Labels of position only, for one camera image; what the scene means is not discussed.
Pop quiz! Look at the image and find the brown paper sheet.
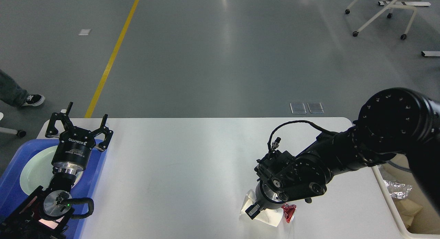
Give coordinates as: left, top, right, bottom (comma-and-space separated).
393, 198, 423, 229

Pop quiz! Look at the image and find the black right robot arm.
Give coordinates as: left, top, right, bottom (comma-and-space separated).
245, 88, 440, 219

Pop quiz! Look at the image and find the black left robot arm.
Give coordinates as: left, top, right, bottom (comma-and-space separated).
1, 102, 113, 239

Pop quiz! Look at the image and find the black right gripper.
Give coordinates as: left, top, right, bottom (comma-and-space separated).
245, 182, 286, 220

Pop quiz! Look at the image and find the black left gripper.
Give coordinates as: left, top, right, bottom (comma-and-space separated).
45, 102, 113, 171

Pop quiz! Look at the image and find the beige plastic bin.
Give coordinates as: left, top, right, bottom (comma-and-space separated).
353, 119, 440, 239

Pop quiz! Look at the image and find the aluminium foil tray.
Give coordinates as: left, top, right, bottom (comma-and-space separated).
383, 180, 413, 200

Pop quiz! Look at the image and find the white paper cup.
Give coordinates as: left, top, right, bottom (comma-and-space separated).
240, 190, 284, 227

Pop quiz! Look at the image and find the red foil wrapper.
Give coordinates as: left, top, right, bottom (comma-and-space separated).
282, 203, 297, 224

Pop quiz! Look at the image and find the white chair leg left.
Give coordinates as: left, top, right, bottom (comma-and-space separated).
0, 127, 27, 138

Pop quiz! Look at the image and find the left floor socket cover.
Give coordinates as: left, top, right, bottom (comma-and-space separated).
290, 102, 307, 114

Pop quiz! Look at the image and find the floor socket cover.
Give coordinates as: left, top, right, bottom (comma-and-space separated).
290, 102, 307, 114
307, 102, 325, 114

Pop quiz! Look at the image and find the mint green plate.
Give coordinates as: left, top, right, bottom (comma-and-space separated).
20, 145, 85, 198

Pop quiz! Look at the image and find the white metal bar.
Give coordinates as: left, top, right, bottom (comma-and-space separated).
421, 50, 440, 57

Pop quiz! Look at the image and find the person's leg and shoe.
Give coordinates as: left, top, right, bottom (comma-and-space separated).
0, 70, 45, 107

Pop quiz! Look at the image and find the right floor socket cover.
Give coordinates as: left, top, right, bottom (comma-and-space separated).
307, 102, 325, 114

